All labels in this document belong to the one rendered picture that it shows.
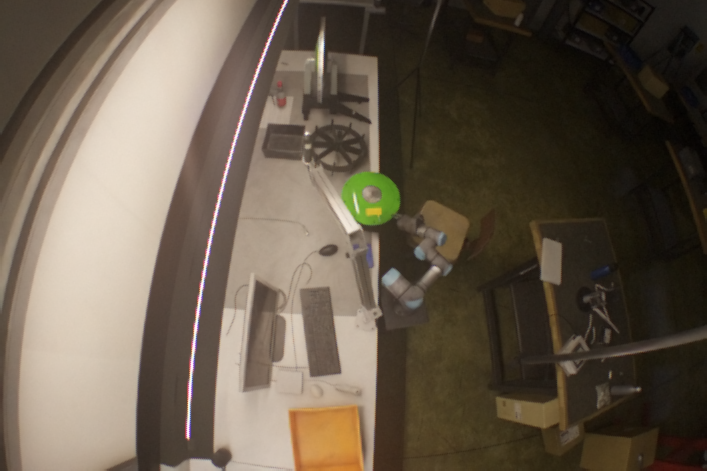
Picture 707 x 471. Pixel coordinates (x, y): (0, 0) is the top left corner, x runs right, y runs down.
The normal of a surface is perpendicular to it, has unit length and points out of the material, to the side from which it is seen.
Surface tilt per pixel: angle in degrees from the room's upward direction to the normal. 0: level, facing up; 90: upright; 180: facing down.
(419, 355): 0
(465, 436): 0
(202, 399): 35
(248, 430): 0
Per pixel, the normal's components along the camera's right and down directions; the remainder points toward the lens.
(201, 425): 0.66, -0.31
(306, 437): 0.10, -0.44
